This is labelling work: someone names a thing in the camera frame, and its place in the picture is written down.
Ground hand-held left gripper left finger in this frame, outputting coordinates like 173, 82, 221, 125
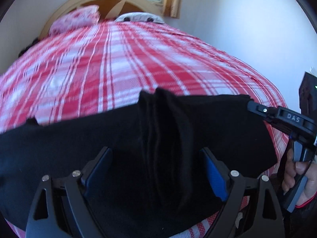
25, 147, 114, 238

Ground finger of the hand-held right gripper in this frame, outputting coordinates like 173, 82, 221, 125
247, 99, 281, 125

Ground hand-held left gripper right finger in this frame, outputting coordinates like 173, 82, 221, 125
199, 147, 285, 238

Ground black pants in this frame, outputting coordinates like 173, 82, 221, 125
0, 87, 278, 237

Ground person's right forearm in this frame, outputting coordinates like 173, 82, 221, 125
295, 192, 317, 219

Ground person's right hand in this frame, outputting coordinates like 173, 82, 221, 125
282, 150, 317, 204

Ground bed with red plaid sheet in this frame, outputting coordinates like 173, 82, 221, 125
0, 20, 289, 238

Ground white patterned pillow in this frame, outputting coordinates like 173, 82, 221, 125
115, 12, 165, 24

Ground pink floral pillow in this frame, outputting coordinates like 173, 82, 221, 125
49, 5, 101, 35

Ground cream wooden headboard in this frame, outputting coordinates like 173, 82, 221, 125
40, 0, 164, 39

